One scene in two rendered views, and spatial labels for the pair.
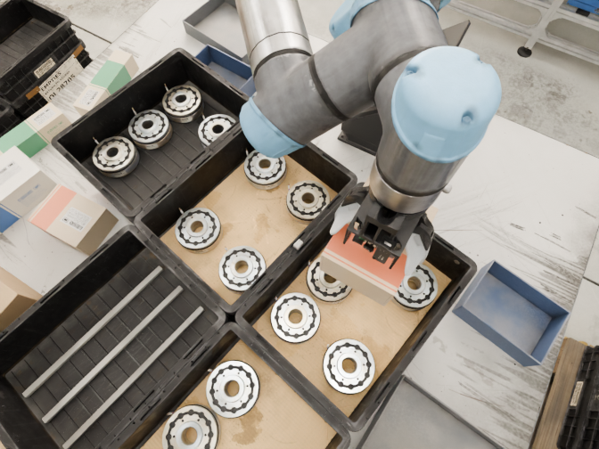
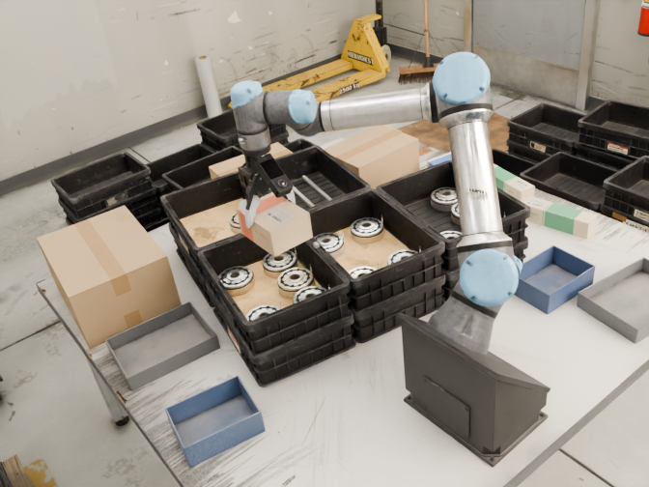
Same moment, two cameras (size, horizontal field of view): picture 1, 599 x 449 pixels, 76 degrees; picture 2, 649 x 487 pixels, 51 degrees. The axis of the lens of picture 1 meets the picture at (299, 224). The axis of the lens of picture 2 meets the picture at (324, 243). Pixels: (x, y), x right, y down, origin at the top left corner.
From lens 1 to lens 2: 1.75 m
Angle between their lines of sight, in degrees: 68
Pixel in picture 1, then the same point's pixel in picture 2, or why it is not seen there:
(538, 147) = not seen: outside the picture
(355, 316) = (264, 294)
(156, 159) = (440, 218)
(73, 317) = (337, 189)
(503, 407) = (157, 400)
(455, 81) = (243, 85)
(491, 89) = (236, 89)
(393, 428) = (191, 334)
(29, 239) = not seen: hidden behind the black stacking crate
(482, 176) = (362, 473)
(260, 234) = (351, 260)
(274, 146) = not seen: hidden behind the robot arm
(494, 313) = (222, 421)
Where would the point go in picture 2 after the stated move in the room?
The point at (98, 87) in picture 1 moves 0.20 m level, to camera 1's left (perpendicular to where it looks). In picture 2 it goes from (547, 207) to (552, 178)
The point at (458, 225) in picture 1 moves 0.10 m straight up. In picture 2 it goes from (315, 428) to (310, 400)
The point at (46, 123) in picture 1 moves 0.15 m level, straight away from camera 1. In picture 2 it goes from (512, 186) to (546, 173)
